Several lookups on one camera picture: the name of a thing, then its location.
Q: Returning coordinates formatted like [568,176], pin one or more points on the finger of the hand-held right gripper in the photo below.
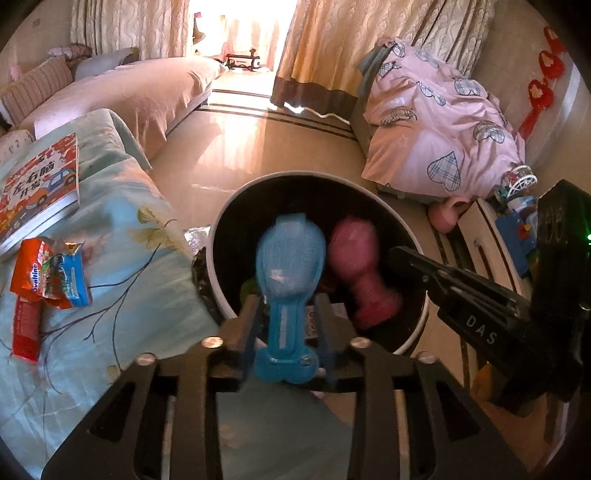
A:
[480,330]
[443,272]

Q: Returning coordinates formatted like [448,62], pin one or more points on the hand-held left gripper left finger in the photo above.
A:
[250,334]

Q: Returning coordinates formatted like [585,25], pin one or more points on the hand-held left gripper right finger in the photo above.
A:
[324,332]

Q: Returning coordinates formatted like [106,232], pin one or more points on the pink bulb-shaped plastic shell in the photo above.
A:
[364,277]

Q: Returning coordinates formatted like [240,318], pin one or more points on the blue bulb-shaped plastic shell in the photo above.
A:
[286,263]

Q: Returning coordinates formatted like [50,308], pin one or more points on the round black bin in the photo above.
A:
[318,249]

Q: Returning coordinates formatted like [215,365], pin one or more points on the pink kettlebell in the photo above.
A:
[447,216]

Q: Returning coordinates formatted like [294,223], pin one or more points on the toy ferris wheel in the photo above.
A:
[521,180]

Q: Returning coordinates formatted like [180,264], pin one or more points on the blue floral tablecloth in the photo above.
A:
[120,258]

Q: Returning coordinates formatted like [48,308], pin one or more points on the pink heart print quilt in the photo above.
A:
[438,120]

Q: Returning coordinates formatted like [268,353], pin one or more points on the blue snack wrapper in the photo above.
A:
[74,281]

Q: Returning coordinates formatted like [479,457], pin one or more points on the red snack wrapper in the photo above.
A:
[37,272]

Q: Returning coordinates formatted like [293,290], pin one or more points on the small red carton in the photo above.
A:
[27,332]

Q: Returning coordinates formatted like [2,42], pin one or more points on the beige patterned curtain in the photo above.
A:
[134,27]
[369,46]

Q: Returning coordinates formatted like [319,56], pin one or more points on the orange picture book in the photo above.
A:
[39,194]

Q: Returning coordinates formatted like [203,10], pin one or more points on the pink covered sofa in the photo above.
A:
[134,92]

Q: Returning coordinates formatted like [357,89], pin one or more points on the small dark toy cart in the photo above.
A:
[242,60]

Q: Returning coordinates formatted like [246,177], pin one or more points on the grey pillow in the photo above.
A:
[106,62]

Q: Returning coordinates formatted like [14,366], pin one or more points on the small striped pillow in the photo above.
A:
[71,50]

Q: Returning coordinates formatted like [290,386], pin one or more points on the red wall decorations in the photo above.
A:
[542,87]

